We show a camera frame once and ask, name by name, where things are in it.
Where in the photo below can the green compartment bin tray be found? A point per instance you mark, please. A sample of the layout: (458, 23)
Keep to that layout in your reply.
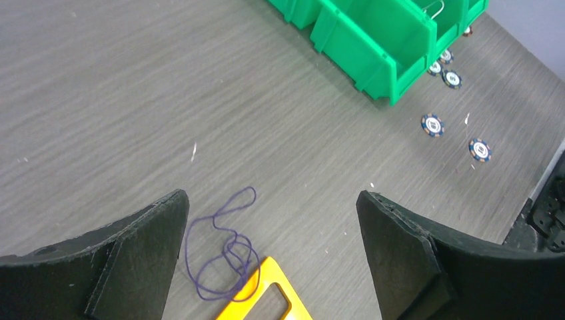
(384, 46)

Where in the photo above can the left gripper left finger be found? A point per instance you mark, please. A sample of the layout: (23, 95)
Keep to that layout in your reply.
(122, 270)

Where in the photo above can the poker chip lower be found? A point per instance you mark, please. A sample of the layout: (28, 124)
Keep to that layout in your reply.
(479, 150)

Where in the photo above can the poker chip right upper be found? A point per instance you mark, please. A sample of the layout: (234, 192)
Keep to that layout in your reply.
(446, 57)

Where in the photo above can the poker chip centre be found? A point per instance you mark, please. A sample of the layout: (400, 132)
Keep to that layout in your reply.
(432, 125)

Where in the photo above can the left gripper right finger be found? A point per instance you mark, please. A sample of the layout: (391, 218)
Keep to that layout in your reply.
(422, 269)

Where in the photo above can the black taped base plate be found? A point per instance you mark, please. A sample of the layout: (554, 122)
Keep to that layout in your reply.
(539, 226)

